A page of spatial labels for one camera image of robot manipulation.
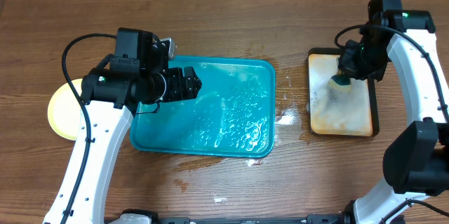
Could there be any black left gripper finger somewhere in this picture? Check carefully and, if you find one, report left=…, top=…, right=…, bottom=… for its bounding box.
left=184, top=85, right=201, bottom=100
left=184, top=67, right=202, bottom=84

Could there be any green and yellow sponge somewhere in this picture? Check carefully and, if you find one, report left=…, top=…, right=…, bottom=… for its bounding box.
left=328, top=74, right=351, bottom=93

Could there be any yellow plate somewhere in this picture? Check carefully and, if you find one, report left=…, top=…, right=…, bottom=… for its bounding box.
left=47, top=83, right=81, bottom=140

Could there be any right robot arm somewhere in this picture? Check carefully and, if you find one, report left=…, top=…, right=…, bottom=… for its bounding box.
left=328, top=0, right=448, bottom=223

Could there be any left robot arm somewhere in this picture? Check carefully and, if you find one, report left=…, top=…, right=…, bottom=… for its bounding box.
left=43, top=27, right=202, bottom=223

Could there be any teal plastic tray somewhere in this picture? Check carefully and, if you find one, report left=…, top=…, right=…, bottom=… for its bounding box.
left=130, top=55, right=276, bottom=159

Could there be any black tray with wet cloth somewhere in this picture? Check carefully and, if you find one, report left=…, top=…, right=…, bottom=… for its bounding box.
left=307, top=48, right=380, bottom=137

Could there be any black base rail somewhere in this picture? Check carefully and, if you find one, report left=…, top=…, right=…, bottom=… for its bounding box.
left=105, top=208, right=406, bottom=224

